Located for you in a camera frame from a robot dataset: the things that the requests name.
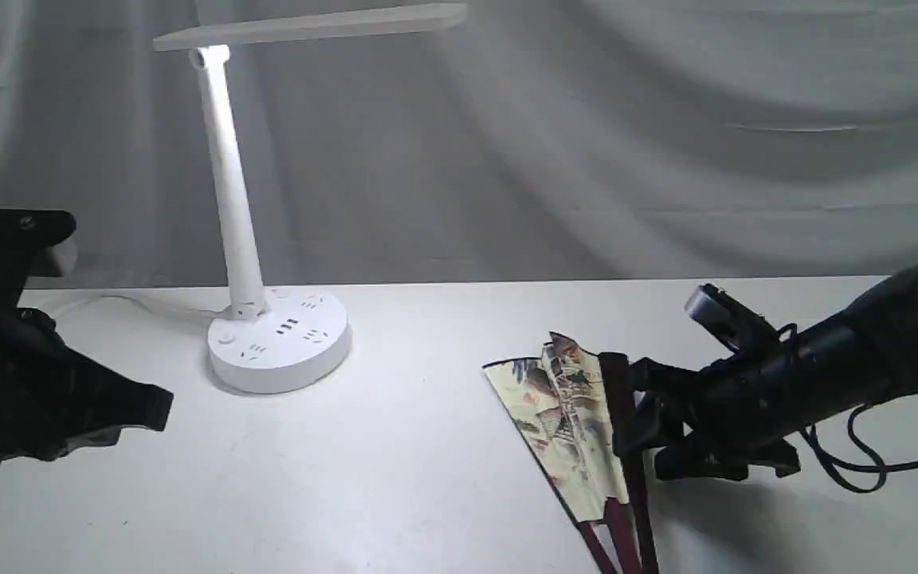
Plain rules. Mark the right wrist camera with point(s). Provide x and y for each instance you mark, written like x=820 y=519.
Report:
x=731 y=323

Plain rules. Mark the grey backdrop cloth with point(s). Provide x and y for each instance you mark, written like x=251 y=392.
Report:
x=537 y=140

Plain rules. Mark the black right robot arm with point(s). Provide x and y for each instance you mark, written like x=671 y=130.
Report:
x=863 y=356

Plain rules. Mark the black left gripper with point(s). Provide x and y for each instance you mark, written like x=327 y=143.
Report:
x=97 y=403

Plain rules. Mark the painted paper folding fan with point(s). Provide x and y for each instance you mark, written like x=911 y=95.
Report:
x=557 y=401

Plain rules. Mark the white desk lamp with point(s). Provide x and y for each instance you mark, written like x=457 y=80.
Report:
x=274 y=341

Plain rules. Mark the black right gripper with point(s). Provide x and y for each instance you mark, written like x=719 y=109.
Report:
x=738 y=413

